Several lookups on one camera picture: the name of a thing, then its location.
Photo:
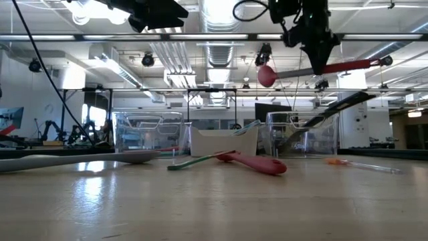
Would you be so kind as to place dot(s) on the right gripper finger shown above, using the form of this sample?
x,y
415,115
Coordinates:
x,y
319,57

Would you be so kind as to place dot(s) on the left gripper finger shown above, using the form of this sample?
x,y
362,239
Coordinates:
x,y
157,23
167,10

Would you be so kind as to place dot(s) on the black slotted spoon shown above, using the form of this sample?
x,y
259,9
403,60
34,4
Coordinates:
x,y
351,107
351,99

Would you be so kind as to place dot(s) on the red ladle with steel neck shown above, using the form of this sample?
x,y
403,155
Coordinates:
x,y
267,76

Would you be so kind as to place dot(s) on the grey plastic spoon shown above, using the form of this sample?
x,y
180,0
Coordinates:
x,y
83,160

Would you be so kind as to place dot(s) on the small black robot arm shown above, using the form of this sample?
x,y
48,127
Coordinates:
x,y
80,132
48,124

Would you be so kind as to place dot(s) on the black ceiling spotlight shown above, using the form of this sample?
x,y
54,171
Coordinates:
x,y
321,84
147,61
264,55
35,66
387,61

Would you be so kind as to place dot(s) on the black monitor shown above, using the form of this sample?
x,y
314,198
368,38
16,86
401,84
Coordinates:
x,y
267,112

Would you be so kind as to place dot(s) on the clear plastic bin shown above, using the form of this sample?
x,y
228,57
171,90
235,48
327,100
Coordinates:
x,y
321,140
147,125

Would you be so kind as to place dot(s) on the white plastic bin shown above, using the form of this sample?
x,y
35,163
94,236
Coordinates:
x,y
220,144

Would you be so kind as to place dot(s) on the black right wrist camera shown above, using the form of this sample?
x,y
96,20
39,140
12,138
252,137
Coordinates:
x,y
281,10

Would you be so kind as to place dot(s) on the silver ventilation duct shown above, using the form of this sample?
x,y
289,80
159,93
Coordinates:
x,y
219,57

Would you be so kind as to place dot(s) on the black metal workstation frame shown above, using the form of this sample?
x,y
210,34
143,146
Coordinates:
x,y
188,107
63,114

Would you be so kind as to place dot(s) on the lit wall lamp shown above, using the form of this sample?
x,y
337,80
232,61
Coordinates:
x,y
414,114

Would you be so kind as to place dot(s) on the blue wall screen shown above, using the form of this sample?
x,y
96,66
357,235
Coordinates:
x,y
13,115

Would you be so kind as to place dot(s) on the black aluminium table frame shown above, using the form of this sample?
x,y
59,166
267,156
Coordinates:
x,y
50,151

